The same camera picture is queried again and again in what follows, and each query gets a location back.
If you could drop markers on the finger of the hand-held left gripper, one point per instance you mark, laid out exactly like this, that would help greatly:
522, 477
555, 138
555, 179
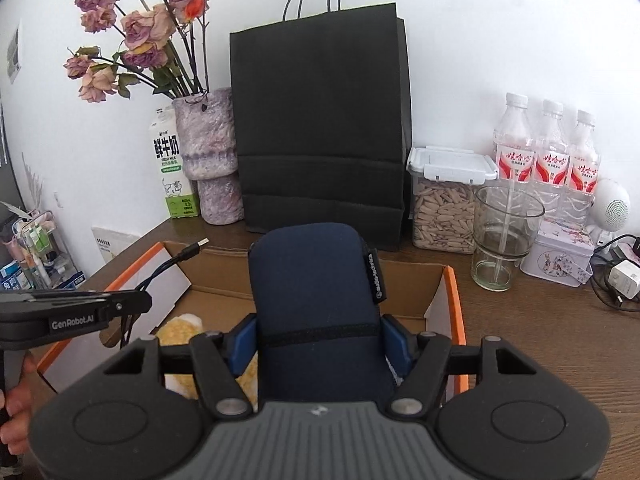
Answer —
132, 302

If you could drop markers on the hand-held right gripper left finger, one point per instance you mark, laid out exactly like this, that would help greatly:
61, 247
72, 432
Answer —
242, 345

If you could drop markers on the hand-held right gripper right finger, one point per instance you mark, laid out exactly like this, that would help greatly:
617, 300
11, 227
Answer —
397, 347

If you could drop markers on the red orange cardboard box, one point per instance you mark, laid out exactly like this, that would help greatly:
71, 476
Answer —
215, 295

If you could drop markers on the yellow white plush hamster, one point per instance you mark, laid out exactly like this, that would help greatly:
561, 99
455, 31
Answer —
182, 332

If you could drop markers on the navy blue pouch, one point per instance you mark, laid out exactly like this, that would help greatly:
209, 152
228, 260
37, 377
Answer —
315, 300

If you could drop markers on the clear seed container white lid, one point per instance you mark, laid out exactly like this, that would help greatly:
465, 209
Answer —
442, 200

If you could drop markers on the person's left hand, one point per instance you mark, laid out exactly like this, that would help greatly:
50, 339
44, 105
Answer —
19, 410

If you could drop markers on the white board with sticker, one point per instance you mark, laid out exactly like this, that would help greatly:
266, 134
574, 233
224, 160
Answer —
112, 245

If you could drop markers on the clear desk organizer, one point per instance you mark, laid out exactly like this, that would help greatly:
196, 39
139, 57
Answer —
40, 255

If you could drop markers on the white green milk carton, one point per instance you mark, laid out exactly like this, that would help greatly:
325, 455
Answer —
172, 170

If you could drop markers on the clear drinking glass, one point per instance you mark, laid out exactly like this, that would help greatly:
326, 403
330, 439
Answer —
502, 240

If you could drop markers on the purple mottled vase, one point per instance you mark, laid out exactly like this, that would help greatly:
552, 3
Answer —
212, 160

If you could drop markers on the floral tin box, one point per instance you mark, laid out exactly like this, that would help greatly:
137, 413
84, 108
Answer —
557, 255

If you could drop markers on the water bottle red label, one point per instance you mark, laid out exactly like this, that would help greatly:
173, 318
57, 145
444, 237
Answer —
512, 145
551, 152
582, 160

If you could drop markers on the black paper bag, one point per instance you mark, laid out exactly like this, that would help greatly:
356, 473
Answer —
320, 125

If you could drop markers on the white plug charger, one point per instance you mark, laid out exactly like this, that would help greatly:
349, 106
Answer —
625, 277

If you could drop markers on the white round speaker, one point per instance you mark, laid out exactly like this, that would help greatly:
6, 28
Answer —
612, 210

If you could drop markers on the dried pink rose bouquet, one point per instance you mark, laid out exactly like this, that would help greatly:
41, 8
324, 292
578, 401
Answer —
145, 30

